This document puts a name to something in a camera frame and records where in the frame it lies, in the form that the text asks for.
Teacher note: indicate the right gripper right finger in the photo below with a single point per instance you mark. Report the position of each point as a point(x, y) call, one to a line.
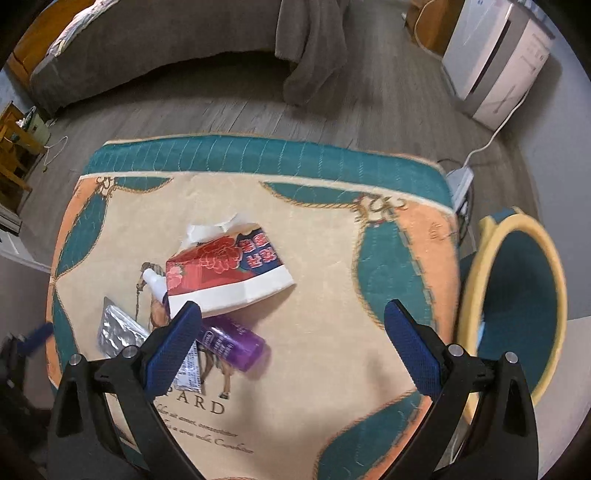
point(502, 440)

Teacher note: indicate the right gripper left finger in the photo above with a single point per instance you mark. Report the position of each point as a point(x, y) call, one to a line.
point(82, 440)

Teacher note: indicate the silver foil packet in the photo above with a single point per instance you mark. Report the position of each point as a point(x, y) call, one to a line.
point(117, 330)

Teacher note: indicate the purple spray bottle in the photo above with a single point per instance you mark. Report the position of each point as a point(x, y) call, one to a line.
point(223, 337)

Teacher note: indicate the red white tissue box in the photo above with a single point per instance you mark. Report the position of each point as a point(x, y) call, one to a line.
point(225, 267)

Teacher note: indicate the yellow teal trash bin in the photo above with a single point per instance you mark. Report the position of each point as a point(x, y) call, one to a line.
point(513, 297)

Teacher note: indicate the small white printed packet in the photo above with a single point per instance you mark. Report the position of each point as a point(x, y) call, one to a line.
point(188, 377)

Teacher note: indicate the wooden chair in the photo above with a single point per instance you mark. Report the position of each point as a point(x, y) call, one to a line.
point(19, 152)

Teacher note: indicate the patterned teal orange cushion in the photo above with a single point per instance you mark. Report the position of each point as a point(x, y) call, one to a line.
point(330, 399)

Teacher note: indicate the white power strip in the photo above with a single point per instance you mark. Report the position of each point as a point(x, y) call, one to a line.
point(459, 180)

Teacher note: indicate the wooden headboard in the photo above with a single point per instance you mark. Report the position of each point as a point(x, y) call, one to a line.
point(34, 44)

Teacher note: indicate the light blue quilt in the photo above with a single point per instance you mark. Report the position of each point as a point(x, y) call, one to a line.
point(79, 22)

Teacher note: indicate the white air purifier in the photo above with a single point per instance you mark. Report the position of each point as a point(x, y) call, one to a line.
point(495, 54)

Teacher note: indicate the wooden side cabinet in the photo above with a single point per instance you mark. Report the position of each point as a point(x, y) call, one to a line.
point(432, 23)

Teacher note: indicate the bed with brown cover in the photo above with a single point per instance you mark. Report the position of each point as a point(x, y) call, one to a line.
point(133, 38)

